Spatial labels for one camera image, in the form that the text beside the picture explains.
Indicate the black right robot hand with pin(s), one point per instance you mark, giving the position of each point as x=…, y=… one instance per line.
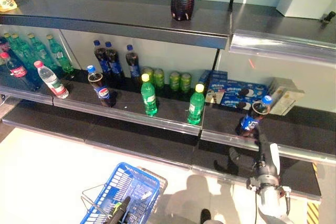
x=246, y=162

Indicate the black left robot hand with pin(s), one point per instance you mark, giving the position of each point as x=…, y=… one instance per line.
x=119, y=213

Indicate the blue plastic shopping basket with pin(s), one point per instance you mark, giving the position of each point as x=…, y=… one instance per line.
x=141, y=182

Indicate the Pepsi bottle with blue cap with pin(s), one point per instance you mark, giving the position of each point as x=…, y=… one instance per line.
x=250, y=123
x=133, y=66
x=114, y=64
x=101, y=58
x=101, y=91

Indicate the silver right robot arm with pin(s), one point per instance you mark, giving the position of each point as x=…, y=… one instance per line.
x=270, y=203

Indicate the black metal shelf board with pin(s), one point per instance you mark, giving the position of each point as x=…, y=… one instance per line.
x=126, y=103
x=105, y=16
x=296, y=176
x=275, y=37
x=105, y=134
x=296, y=132

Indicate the blue Oreo cookie box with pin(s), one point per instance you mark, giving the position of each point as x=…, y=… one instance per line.
x=244, y=90
x=214, y=75
x=216, y=91
x=236, y=102

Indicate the beige carton box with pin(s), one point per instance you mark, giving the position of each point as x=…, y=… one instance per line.
x=287, y=100

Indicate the green Sprite bottle yellow cap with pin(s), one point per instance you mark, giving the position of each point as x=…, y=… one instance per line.
x=23, y=51
x=196, y=106
x=40, y=51
x=60, y=56
x=148, y=98
x=10, y=44

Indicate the yellow black hazard tape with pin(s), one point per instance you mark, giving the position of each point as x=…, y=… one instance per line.
x=313, y=213

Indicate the grey carton box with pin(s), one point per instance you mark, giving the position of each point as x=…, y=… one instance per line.
x=284, y=83

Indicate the green soda can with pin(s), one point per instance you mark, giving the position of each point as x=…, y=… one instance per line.
x=148, y=73
x=185, y=83
x=159, y=78
x=174, y=81

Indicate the clear water bottle red cap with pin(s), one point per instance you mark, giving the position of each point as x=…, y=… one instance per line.
x=52, y=82

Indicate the small black object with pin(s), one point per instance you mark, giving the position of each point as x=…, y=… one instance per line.
x=329, y=16

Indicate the Coca-Cola bottle red cap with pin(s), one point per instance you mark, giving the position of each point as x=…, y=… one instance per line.
x=4, y=45
x=18, y=72

